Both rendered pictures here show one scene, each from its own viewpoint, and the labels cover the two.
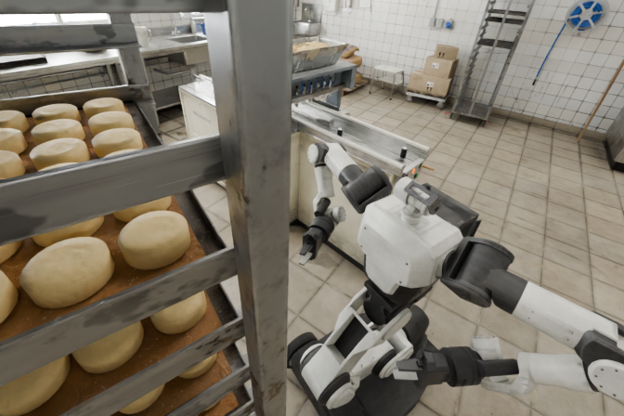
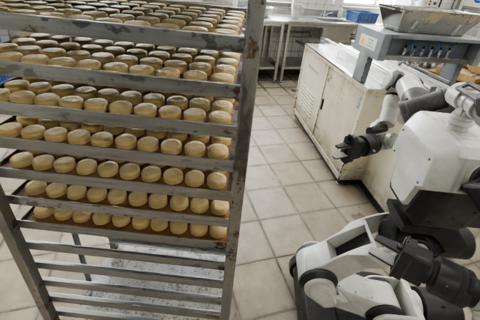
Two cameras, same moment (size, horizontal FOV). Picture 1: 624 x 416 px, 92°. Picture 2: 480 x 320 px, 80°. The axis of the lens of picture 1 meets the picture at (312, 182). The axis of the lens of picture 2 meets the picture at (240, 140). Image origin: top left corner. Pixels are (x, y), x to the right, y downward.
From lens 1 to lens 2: 0.45 m
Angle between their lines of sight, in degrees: 32
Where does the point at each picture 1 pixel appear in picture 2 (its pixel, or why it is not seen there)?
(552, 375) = not seen: outside the picture
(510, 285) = not seen: outside the picture
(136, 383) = not seen: outside the picture
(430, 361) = (411, 244)
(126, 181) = not seen: outside the picture
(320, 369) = (313, 256)
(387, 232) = (423, 131)
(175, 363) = not seen: outside the picture
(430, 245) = (463, 146)
